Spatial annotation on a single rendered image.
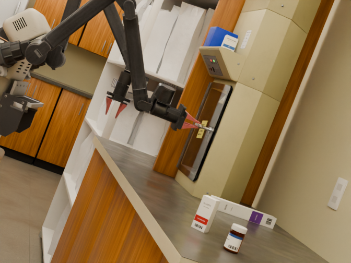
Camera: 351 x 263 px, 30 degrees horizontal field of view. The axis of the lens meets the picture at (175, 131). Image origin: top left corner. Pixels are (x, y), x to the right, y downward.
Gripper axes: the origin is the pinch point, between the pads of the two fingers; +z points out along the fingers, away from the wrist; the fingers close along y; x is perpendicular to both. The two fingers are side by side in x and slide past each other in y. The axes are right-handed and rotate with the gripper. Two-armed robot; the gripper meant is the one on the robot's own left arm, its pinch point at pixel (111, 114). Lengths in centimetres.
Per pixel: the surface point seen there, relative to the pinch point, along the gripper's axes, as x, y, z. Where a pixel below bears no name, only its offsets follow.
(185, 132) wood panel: -9.0, 31.9, -4.7
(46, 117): 455, 0, 52
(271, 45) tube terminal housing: -46, 41, -49
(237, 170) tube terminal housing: -42, 49, 1
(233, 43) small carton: -39, 29, -45
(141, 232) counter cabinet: -99, 7, 24
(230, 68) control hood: -46, 29, -35
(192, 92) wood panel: -9.0, 28.2, -22.2
